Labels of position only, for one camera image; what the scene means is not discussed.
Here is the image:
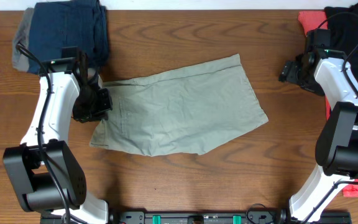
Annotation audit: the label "folded grey garment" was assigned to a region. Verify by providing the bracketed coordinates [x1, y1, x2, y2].
[12, 7, 34, 72]

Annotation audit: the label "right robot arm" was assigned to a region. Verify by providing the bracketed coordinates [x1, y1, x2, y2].
[278, 49, 358, 223]

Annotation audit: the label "red printed t-shirt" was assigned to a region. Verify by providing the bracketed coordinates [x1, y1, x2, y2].
[298, 11, 358, 197]

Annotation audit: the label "folded navy blue shorts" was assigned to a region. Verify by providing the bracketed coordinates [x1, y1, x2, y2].
[27, 0, 109, 67]

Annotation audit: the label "khaki green shorts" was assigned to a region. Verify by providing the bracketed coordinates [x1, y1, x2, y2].
[89, 54, 268, 156]

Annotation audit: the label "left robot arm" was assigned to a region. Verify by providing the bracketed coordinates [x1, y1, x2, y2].
[3, 48, 112, 223]

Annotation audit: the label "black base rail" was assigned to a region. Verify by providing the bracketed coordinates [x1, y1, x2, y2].
[40, 210, 352, 224]

